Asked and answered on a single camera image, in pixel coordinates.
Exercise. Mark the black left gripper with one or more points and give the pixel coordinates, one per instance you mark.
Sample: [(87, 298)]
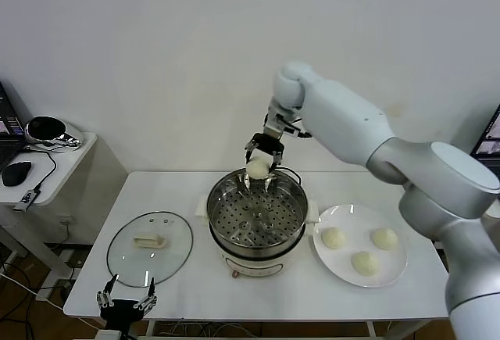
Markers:
[(121, 310)]

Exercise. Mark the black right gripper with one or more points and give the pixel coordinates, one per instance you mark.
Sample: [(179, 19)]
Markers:
[(267, 142)]

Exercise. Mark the white steamed baozi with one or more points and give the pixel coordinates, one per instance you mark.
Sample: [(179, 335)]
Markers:
[(334, 237), (258, 169), (384, 238), (365, 263)]

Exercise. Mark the glass pot lid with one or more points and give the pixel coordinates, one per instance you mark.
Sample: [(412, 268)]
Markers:
[(172, 250)]

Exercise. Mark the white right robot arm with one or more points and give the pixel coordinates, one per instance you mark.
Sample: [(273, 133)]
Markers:
[(351, 121)]

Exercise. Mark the steel steamer basket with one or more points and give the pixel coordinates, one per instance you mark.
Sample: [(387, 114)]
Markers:
[(254, 219)]

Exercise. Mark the white floor power strip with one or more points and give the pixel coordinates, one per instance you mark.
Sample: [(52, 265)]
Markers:
[(48, 294)]

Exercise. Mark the cream electric cooker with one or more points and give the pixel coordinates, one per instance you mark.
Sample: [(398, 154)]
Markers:
[(254, 265)]

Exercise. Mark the white round plate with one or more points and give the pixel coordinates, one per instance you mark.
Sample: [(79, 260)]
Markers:
[(343, 265)]

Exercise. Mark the white side table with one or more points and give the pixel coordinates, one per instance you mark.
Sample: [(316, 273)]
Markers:
[(74, 168)]

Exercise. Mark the small usb hub adapter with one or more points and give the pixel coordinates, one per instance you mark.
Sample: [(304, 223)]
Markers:
[(26, 199)]

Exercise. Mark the black computer mouse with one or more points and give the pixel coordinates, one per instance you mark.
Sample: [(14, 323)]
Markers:
[(15, 174)]

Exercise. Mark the shiny chrome headset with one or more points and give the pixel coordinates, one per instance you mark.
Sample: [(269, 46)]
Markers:
[(43, 129)]

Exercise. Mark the black open laptop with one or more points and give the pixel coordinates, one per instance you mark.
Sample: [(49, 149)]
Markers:
[(490, 137), (8, 129)]

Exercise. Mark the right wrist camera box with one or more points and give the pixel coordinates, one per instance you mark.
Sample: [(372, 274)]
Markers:
[(275, 123)]

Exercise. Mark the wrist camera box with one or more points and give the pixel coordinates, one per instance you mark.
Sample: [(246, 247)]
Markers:
[(275, 123), (109, 335)]

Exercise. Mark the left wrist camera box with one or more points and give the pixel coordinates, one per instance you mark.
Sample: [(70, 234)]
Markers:
[(109, 335)]

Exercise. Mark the white wall outlet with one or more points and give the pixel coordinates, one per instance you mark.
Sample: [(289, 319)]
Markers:
[(67, 220)]

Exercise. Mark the white table frame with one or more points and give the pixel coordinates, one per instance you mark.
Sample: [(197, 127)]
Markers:
[(371, 330)]

